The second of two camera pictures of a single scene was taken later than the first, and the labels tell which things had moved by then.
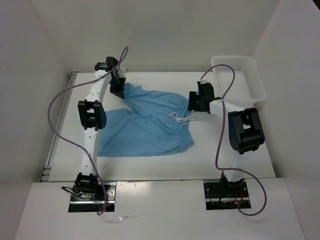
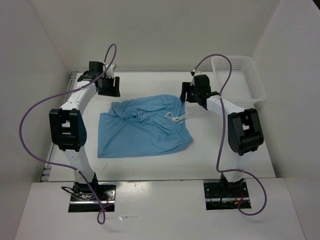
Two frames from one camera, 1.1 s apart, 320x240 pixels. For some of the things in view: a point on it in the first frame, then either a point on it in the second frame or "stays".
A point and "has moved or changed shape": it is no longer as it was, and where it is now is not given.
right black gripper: (193, 95) → (186, 87)
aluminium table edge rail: (58, 128) stays
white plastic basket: (247, 87) stays
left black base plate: (78, 204) stays
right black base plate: (225, 195) stays
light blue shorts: (159, 121) has moved or changed shape
